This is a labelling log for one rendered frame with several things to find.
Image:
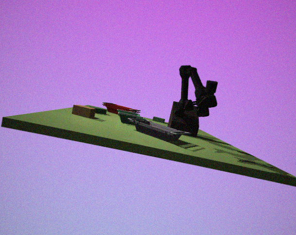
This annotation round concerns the brown rectangular block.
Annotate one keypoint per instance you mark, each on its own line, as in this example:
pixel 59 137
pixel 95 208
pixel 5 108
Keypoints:
pixel 83 111

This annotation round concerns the green plastic tray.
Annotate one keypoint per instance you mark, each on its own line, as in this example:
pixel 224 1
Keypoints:
pixel 124 118

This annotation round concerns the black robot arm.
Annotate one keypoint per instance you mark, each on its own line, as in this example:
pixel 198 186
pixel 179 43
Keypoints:
pixel 200 90

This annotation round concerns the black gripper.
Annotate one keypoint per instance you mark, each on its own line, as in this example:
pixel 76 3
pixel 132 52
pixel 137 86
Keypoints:
pixel 207 101

